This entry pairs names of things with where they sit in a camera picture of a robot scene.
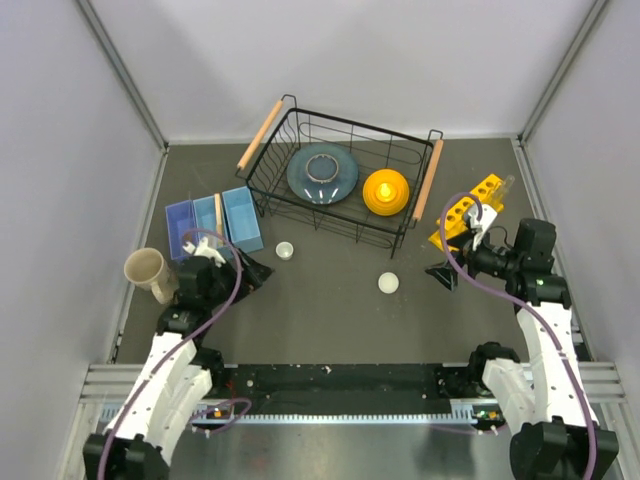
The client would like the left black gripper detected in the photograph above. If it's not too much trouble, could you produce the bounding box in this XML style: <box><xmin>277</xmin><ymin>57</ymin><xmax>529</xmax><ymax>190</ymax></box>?
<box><xmin>204</xmin><ymin>246</ymin><xmax>274</xmax><ymax>308</ymax></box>

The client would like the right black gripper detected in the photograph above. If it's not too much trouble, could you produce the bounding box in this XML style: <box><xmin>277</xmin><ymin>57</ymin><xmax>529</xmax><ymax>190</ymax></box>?
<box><xmin>425</xmin><ymin>227</ymin><xmax>522</xmax><ymax>291</ymax></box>

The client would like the small white cup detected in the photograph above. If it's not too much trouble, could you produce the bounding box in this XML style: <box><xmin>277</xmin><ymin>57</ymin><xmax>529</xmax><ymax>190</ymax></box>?
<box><xmin>275</xmin><ymin>241</ymin><xmax>294</xmax><ymax>261</ymax></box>

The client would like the white round lid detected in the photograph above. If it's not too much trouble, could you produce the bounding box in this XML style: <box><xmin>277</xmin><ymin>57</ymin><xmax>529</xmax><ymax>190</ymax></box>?
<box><xmin>378</xmin><ymin>272</ymin><xmax>399</xmax><ymax>294</ymax></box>

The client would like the wooden test tube clamp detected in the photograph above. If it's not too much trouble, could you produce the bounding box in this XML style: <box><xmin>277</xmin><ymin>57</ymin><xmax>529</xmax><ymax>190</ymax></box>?
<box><xmin>214</xmin><ymin>193</ymin><xmax>224</xmax><ymax>238</ymax></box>

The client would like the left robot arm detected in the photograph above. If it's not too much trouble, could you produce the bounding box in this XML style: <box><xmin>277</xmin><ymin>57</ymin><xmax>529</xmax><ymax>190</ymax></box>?
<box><xmin>82</xmin><ymin>245</ymin><xmax>274</xmax><ymax>479</ymax></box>

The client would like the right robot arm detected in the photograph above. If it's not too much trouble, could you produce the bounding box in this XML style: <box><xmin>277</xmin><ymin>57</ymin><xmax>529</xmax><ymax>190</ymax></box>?
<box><xmin>426</xmin><ymin>211</ymin><xmax>619</xmax><ymax>479</ymax></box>

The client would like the right light blue bin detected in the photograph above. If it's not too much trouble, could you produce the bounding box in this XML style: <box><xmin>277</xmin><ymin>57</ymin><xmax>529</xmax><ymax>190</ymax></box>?
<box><xmin>222</xmin><ymin>186</ymin><xmax>264</xmax><ymax>253</ymax></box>

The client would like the light blue bin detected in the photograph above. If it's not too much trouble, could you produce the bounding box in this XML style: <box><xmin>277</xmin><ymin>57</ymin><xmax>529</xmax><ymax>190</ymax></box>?
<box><xmin>193</xmin><ymin>195</ymin><xmax>232</xmax><ymax>259</ymax></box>
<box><xmin>222</xmin><ymin>186</ymin><xmax>264</xmax><ymax>253</ymax></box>

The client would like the middle light blue bin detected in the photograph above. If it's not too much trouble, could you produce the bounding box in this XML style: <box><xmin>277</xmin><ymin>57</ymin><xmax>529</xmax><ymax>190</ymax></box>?
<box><xmin>193</xmin><ymin>195</ymin><xmax>232</xmax><ymax>259</ymax></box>

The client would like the yellow test tube rack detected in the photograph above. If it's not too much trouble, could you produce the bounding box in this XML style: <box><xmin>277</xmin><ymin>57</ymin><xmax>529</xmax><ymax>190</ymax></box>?
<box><xmin>444</xmin><ymin>174</ymin><xmax>504</xmax><ymax>251</ymax></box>

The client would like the dark blue plastic bin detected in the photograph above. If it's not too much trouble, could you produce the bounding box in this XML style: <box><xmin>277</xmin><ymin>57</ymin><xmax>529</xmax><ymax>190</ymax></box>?
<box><xmin>165</xmin><ymin>200</ymin><xmax>195</xmax><ymax>261</ymax></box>

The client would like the yellow ridged dome bowl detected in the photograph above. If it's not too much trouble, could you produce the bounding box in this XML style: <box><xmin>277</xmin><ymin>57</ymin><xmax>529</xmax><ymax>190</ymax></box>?
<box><xmin>362</xmin><ymin>169</ymin><xmax>410</xmax><ymax>217</ymax></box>

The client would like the blue ceramic plate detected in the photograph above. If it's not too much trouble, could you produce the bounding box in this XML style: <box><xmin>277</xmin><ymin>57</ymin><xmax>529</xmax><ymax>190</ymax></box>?
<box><xmin>286</xmin><ymin>143</ymin><xmax>359</xmax><ymax>205</ymax></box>

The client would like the beige ceramic mug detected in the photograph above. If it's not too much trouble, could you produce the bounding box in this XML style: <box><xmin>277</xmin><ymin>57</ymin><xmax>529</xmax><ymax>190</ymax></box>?
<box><xmin>123</xmin><ymin>247</ymin><xmax>178</xmax><ymax>305</ymax></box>

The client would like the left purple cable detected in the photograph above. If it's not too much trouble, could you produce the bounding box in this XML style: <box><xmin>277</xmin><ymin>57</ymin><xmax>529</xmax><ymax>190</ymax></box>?
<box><xmin>95</xmin><ymin>228</ymin><xmax>254</xmax><ymax>480</ymax></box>

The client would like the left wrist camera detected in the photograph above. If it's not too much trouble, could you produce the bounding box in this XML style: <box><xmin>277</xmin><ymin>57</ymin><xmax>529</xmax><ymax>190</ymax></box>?
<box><xmin>182</xmin><ymin>237</ymin><xmax>227</xmax><ymax>267</ymax></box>

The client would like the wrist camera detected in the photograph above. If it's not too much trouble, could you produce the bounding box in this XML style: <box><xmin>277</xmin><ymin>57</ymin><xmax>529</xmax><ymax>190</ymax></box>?
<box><xmin>466</xmin><ymin>203</ymin><xmax>498</xmax><ymax>250</ymax></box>
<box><xmin>182</xmin><ymin>237</ymin><xmax>227</xmax><ymax>267</ymax></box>

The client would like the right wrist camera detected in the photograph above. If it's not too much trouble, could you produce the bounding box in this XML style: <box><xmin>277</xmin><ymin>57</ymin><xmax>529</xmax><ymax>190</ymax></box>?
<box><xmin>466</xmin><ymin>203</ymin><xmax>498</xmax><ymax>250</ymax></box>

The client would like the black wire dish rack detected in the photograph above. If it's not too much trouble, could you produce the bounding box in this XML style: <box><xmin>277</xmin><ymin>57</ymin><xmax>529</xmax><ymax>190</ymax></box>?
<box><xmin>236</xmin><ymin>94</ymin><xmax>444</xmax><ymax>252</ymax></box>

